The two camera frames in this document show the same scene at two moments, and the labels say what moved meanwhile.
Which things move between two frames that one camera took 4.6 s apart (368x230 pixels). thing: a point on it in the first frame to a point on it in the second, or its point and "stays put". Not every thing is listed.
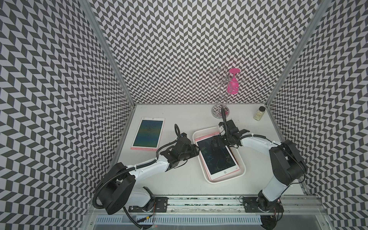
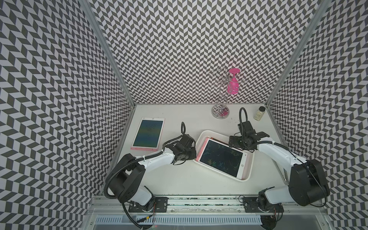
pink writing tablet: x=219 y=161 stays put
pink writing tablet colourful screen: x=148 y=133 stays put
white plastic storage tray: x=204 y=132 to x=248 y=170
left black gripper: x=194 y=152 stays put
